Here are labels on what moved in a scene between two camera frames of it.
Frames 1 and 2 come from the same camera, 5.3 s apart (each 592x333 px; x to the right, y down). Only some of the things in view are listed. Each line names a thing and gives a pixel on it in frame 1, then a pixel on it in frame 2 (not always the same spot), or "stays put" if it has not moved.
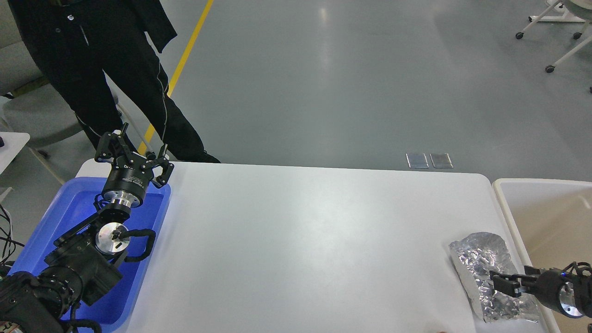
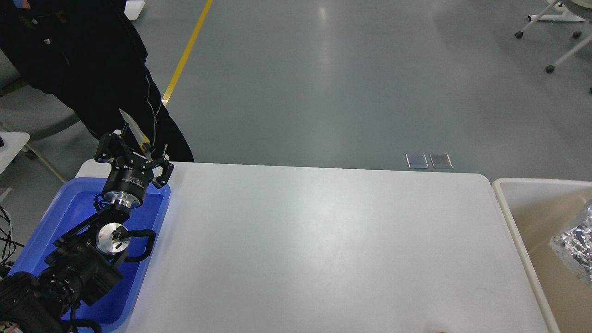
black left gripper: (128, 180) stays put
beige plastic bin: (551, 221) stays put
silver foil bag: (474, 257) -> (575, 242)
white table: (257, 248) stays put
